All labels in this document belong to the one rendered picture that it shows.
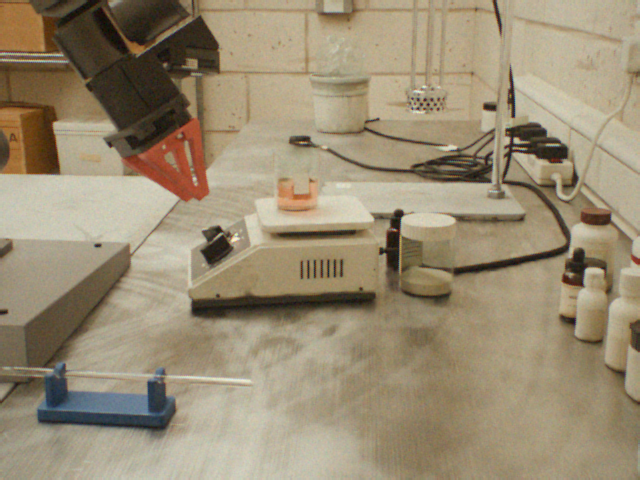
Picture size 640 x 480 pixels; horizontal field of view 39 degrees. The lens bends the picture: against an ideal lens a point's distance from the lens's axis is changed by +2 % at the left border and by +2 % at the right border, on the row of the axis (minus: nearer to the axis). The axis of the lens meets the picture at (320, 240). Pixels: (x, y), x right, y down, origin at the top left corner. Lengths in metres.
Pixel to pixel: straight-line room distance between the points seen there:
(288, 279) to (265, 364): 0.15
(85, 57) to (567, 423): 0.54
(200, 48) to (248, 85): 2.48
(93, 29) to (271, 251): 0.27
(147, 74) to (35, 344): 0.28
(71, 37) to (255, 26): 2.52
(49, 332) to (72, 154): 2.45
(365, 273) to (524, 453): 0.32
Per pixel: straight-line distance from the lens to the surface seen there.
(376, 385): 0.75
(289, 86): 3.39
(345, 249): 0.92
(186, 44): 0.92
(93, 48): 0.88
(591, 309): 0.87
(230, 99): 3.42
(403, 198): 1.36
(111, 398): 0.73
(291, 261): 0.91
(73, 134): 3.25
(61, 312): 0.86
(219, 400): 0.73
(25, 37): 3.21
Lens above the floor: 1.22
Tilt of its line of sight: 16 degrees down
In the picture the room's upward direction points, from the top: straight up
